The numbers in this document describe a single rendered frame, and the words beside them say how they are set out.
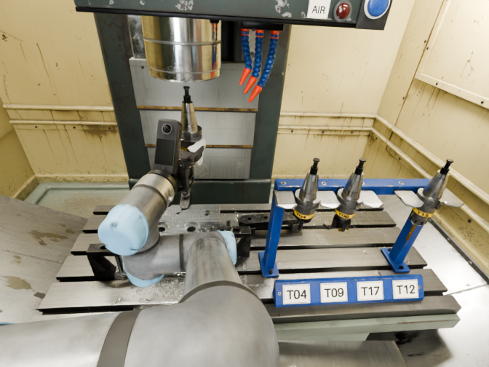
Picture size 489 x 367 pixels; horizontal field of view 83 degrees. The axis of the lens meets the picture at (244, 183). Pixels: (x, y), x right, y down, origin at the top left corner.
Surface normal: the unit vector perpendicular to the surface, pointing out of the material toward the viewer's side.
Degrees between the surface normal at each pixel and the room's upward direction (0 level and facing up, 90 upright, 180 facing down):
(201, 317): 29
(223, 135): 90
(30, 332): 34
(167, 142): 60
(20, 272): 24
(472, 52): 90
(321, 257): 0
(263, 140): 90
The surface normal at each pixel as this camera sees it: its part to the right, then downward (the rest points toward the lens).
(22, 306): 0.47, -0.75
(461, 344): -0.36, -0.75
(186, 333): 0.32, -0.92
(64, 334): -0.01, -0.98
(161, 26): -0.26, 0.53
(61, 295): 0.06, -0.83
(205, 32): 0.66, 0.45
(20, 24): 0.09, 0.57
